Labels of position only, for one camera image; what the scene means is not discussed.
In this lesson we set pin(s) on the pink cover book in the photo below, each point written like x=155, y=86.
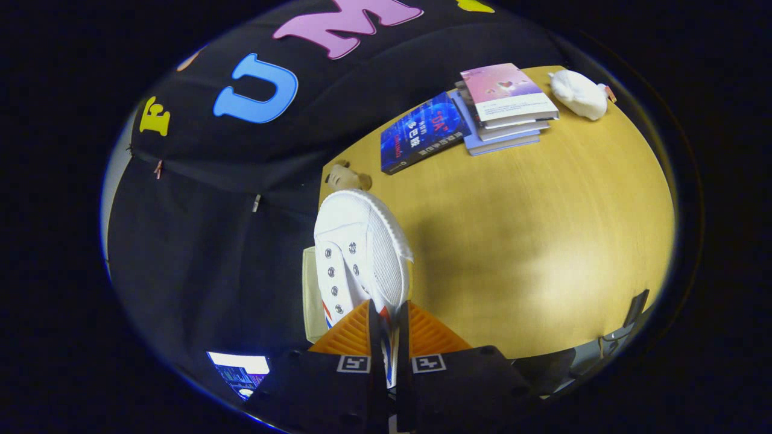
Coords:
x=500, y=87

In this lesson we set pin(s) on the white clothes peg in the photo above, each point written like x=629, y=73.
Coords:
x=256, y=202

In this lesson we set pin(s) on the pink clothes peg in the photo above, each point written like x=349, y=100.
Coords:
x=158, y=169

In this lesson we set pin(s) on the light blue book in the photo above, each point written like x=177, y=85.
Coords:
x=506, y=146

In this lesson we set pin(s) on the white striped canvas shoe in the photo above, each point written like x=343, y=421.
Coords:
x=368, y=241

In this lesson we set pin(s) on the beige fabric storage box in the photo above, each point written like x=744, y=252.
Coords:
x=312, y=301

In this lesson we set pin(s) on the lit computer monitor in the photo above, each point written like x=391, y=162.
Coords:
x=238, y=371

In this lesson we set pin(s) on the dark blue book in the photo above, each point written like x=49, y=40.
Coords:
x=422, y=132

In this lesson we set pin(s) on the black flat panel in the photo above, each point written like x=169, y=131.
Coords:
x=638, y=307

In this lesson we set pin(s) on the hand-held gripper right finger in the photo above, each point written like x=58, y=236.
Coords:
x=461, y=392

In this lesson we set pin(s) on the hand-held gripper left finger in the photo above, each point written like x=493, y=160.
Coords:
x=322, y=392

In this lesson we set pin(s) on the white plush toy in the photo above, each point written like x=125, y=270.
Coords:
x=579, y=93

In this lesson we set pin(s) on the grey book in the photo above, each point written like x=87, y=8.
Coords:
x=518, y=131

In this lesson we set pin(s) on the beige plush toy dog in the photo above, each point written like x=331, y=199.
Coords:
x=347, y=176

